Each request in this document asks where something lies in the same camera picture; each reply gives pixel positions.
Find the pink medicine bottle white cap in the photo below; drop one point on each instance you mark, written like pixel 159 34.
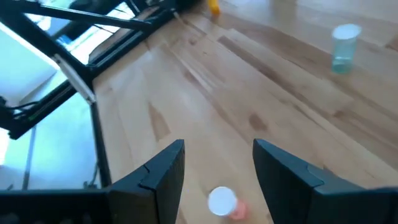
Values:
pixel 222 201

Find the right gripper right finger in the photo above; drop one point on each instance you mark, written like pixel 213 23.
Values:
pixel 280 180

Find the black aluminium table frame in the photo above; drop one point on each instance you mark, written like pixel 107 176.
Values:
pixel 37 43

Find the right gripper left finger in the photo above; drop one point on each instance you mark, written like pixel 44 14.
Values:
pixel 155 186

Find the teal medicine bottle white cap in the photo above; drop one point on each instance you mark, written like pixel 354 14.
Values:
pixel 343 46

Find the orange medicine bottle white cap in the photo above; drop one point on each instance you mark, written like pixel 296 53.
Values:
pixel 214 7

